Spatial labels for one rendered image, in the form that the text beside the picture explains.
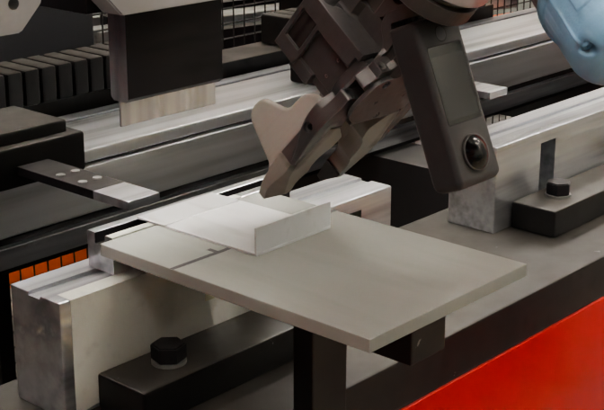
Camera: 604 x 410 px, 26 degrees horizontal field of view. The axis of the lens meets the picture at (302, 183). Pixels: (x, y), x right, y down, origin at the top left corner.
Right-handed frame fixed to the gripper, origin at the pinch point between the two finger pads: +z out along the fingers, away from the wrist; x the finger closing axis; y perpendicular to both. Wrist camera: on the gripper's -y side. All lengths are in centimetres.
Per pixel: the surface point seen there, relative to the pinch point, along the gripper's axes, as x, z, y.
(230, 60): -43, 36, 37
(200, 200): -1.6, 11.9, 7.1
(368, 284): 3.2, -1.9, -9.7
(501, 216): -42.6, 18.3, -1.7
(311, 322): 10.3, -2.3, -10.7
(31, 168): 2.6, 22.7, 20.4
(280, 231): 1.7, 3.3, -1.5
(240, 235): 2.2, 6.5, 0.7
